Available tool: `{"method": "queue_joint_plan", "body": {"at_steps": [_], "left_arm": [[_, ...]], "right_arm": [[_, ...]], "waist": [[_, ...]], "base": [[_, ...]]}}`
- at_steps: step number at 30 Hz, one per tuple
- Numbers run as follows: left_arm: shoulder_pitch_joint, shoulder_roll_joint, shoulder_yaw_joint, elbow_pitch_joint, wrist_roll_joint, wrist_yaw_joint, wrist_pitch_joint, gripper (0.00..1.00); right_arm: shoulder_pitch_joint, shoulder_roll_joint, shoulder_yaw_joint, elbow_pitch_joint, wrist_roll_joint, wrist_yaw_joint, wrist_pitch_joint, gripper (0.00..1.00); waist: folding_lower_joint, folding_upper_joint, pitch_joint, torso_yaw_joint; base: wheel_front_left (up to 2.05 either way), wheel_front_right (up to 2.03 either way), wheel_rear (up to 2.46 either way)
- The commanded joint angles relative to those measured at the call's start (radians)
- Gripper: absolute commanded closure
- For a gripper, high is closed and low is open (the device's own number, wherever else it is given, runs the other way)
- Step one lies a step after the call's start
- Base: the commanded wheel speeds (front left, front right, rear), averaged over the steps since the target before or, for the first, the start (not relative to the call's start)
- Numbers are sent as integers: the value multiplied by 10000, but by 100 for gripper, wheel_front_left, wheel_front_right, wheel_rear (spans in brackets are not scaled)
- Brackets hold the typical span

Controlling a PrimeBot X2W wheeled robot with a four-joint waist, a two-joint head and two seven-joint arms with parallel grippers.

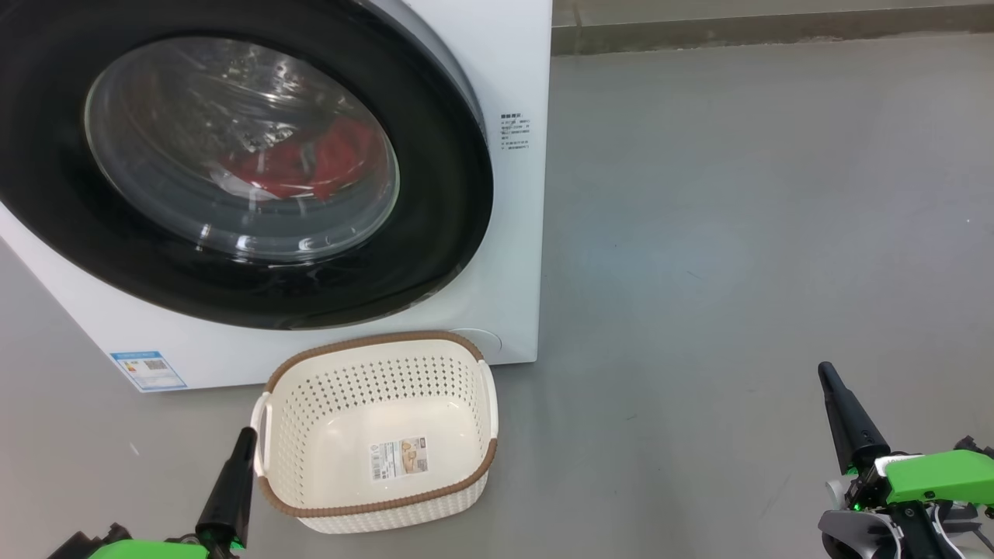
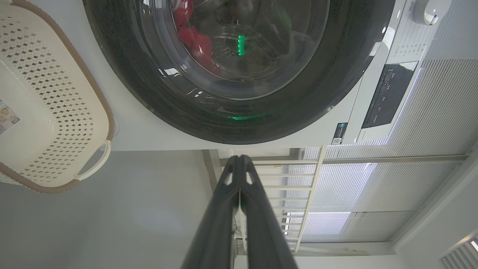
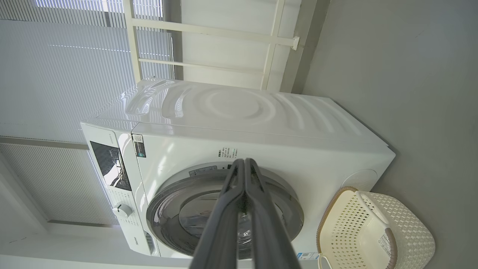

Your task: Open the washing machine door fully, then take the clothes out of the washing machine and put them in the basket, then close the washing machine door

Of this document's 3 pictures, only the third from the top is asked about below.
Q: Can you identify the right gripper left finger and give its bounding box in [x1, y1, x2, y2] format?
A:
[189, 159, 245, 269]

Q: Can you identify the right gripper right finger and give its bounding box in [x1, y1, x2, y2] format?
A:
[245, 158, 302, 269]

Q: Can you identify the dark round washer door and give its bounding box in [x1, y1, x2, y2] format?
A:
[146, 161, 305, 260]

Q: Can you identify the cream perforated laundry basket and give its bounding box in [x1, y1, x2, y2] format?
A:
[316, 186, 436, 269]

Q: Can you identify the white washing machine dial knob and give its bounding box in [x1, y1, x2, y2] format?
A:
[112, 203, 134, 219]

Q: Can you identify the white front-load washing machine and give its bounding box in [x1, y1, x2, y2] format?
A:
[80, 77, 396, 261]

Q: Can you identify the product label sticker with barcode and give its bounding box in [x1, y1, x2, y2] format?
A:
[376, 232, 393, 251]

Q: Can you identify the black washing machine display panel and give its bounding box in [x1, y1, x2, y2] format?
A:
[90, 141, 132, 192]

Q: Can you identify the black white energy sticker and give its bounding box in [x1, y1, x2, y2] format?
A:
[131, 134, 147, 158]

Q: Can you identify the white pleated window blind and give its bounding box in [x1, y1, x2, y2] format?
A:
[0, 143, 121, 227]

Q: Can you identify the white metal railing frame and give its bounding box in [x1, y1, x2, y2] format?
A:
[122, 0, 301, 91]

